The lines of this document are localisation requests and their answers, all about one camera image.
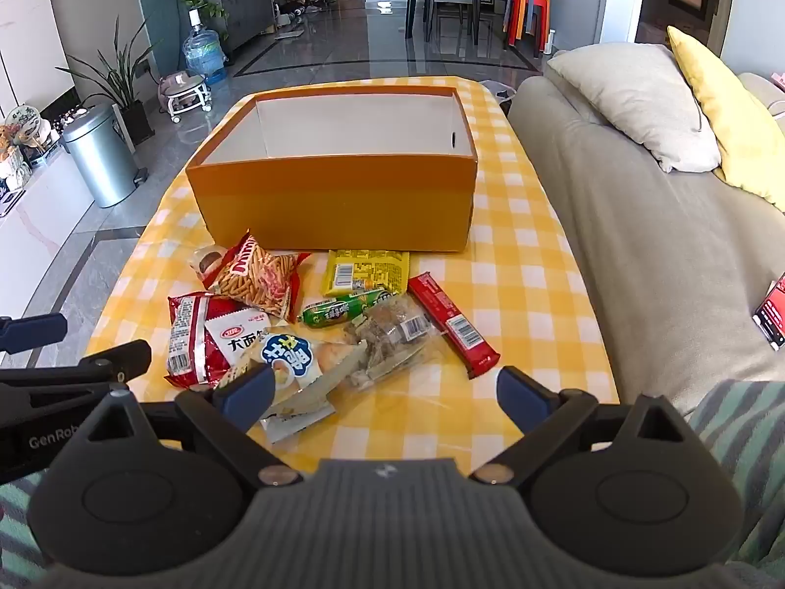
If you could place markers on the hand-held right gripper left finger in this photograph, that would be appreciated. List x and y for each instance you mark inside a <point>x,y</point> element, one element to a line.
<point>248,396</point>

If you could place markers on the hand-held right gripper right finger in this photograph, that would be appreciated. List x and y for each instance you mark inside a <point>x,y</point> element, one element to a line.
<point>521,399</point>

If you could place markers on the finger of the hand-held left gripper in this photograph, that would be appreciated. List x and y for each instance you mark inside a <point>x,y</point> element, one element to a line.
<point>37,330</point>
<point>122,359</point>

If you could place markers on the white and blue bread packet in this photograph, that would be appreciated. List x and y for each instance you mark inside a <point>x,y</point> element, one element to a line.
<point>294,356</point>

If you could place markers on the red and white snack packet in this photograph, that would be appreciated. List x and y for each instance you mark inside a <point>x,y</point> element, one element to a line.
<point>190,331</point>

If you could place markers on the red snack bar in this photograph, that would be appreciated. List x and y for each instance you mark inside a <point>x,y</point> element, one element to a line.
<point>451,322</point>

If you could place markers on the orange stick snack packet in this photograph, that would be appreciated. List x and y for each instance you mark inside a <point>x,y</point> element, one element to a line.
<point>257,279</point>

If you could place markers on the green sausage stick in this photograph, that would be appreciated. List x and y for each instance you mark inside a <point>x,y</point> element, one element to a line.
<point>334,311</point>

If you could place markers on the round cake snack packet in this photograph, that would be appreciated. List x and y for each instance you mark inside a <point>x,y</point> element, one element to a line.
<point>207,261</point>

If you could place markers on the clear plastic snack packet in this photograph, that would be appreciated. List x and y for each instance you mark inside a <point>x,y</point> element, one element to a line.
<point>398,334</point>

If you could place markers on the yellow snack packet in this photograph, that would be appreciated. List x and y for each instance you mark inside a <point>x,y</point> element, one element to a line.
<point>362,270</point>

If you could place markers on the orange cardboard box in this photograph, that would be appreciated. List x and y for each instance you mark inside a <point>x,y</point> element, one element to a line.
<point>331,208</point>

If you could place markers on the white marble console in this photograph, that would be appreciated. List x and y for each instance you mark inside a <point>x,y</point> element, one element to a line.
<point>43,227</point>

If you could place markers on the brown teddy bear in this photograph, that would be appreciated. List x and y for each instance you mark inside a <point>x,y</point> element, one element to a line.
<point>9,147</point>

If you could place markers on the silver pedal trash can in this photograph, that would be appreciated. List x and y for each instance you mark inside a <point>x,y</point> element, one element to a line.
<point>101,153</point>

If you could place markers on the beige sofa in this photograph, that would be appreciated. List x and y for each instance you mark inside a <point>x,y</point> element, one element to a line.
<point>644,245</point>

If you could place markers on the round painted fan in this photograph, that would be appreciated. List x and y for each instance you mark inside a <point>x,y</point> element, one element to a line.
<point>27,119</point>

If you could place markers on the long-leaf potted plant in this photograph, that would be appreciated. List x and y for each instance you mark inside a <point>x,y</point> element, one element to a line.
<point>132,116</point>

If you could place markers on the red and black packet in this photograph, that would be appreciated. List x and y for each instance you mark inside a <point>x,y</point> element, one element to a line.
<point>773,319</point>

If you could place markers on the small white wheeled stool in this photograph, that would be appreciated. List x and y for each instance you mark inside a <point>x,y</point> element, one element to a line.
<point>184,89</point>

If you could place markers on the small white bin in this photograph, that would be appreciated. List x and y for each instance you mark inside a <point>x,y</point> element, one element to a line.
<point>500,95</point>

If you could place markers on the blue water jug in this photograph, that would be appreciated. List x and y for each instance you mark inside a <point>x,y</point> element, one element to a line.
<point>205,52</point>

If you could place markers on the beige cushion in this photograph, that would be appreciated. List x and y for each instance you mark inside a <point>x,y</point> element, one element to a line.
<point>638,98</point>

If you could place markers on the yellow cushion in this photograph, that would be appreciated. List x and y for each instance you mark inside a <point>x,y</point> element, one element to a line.
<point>723,110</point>

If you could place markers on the grey cabinet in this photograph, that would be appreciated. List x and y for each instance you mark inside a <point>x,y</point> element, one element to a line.
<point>245,0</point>

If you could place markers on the stack of orange stools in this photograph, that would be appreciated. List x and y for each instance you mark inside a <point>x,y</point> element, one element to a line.
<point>527,12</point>

